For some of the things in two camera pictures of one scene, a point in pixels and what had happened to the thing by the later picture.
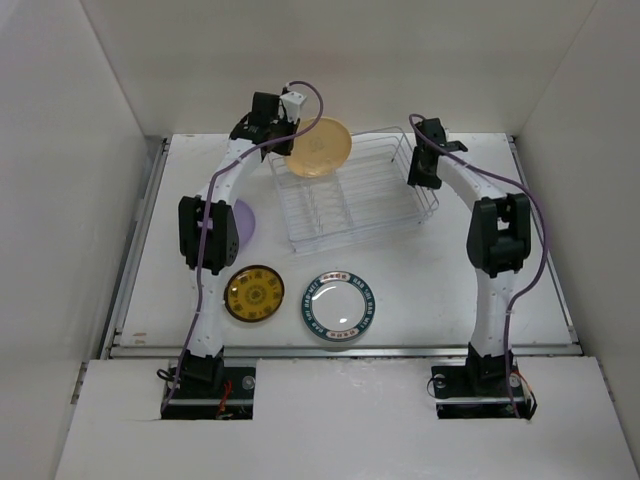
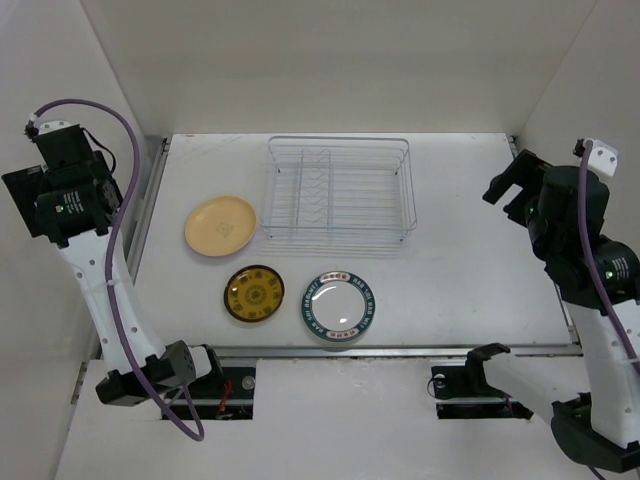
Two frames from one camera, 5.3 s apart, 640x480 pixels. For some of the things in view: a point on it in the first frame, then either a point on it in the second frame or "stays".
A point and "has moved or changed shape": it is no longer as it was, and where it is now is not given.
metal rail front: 344,351 stays
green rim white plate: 338,305 stays
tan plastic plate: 322,149 has moved or changed shape
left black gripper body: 283,128 -> 105,174
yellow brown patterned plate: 254,293 stays
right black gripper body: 423,177 -> 527,200
